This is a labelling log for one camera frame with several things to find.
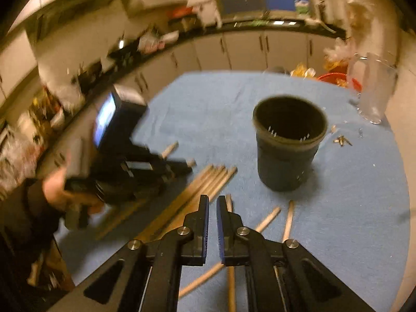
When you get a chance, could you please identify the lower white cabinets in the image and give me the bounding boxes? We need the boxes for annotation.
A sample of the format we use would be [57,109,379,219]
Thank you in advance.
[32,30,346,176]

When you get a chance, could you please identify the wooden chopstick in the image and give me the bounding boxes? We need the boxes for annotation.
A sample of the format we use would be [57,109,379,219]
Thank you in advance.
[178,206,282,299]
[226,194,236,312]
[187,159,196,168]
[207,166,238,202]
[161,142,178,159]
[135,164,214,243]
[282,201,295,242]
[152,165,227,240]

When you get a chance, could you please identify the black perforated utensil cup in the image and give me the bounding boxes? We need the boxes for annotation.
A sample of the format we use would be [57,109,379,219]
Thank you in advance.
[252,94,328,192]

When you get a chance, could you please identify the clear glass pitcher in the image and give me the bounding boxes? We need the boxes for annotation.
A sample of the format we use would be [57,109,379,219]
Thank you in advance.
[346,52,398,125]

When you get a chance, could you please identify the blue table cloth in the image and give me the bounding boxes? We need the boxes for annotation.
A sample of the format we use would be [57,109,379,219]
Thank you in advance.
[53,70,412,312]

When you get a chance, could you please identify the red plastic basin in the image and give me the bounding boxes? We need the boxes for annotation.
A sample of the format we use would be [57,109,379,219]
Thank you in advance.
[318,73,362,93]

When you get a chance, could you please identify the person's left hand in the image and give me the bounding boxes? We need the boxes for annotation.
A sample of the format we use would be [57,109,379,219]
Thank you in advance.
[42,166,104,215]

